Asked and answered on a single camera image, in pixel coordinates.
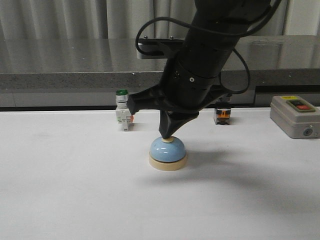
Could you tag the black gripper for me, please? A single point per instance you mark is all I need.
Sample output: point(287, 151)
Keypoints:
point(182, 90)

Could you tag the grey push button box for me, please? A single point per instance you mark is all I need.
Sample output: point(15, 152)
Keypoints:
point(298, 118)

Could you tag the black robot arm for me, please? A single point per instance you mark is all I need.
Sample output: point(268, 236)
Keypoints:
point(217, 27)

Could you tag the black selector knob switch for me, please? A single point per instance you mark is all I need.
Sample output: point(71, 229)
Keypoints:
point(222, 110)

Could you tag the green push button switch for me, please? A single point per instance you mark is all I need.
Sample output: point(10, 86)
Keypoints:
point(123, 114)

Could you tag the blue cream call bell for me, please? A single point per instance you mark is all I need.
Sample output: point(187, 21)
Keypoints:
point(167, 154)

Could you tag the grey stone counter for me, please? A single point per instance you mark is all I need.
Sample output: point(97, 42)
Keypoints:
point(87, 72)

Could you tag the grey curtain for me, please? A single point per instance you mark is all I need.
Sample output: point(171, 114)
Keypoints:
point(85, 19)

